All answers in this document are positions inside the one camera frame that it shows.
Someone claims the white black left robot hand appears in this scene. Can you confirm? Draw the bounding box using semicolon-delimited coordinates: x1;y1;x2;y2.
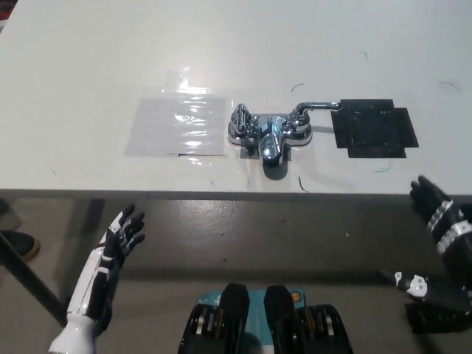
66;204;147;322

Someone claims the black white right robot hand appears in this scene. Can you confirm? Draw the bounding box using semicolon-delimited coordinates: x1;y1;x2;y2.
378;175;472;318

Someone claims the chrome faucet body with spout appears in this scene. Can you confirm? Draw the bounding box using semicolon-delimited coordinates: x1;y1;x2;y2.
227;112;315;169

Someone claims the black shoe with tan sole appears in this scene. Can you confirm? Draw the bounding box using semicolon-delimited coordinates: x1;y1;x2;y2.
0;230;41;263

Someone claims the black floor plate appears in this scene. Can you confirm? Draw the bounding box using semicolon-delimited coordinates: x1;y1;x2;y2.
404;302;462;336

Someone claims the grey shoe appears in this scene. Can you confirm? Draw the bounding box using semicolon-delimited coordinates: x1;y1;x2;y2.
0;197;23;232

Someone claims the black tape patch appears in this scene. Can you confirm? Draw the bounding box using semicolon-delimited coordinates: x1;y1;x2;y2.
330;98;420;159

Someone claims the clear plastic sheet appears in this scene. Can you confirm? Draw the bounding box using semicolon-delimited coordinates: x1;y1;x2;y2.
124;67;232;163

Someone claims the dark metal frame bar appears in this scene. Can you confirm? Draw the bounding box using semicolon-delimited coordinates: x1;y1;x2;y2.
0;232;69;325

